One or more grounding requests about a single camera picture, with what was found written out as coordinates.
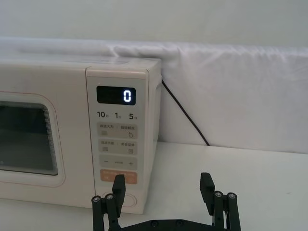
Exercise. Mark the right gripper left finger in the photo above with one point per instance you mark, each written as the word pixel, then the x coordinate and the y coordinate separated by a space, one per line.
pixel 109 211

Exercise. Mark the cream microwave oven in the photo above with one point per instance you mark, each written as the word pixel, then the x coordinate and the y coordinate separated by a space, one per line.
pixel 72 81

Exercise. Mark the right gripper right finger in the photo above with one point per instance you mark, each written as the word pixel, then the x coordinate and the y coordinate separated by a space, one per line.
pixel 225 211

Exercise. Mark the oven control panel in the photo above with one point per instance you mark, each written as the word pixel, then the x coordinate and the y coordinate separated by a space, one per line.
pixel 116 149

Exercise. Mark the white curtain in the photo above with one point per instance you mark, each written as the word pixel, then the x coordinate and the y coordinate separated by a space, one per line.
pixel 228 84

